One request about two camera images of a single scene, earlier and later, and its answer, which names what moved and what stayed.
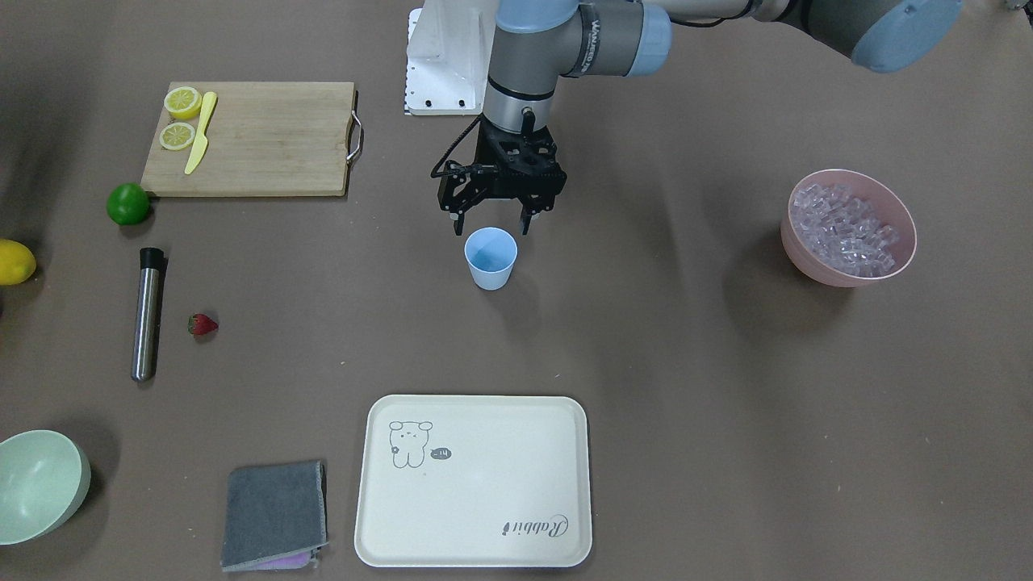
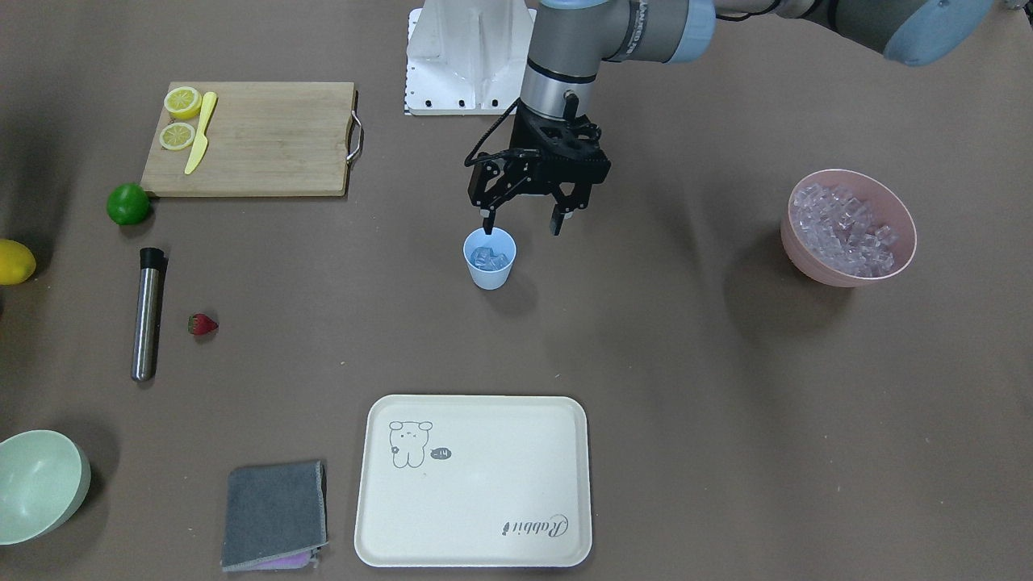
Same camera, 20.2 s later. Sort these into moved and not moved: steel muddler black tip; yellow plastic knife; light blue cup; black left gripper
Moved: black left gripper
Not moved: yellow plastic knife; steel muddler black tip; light blue cup
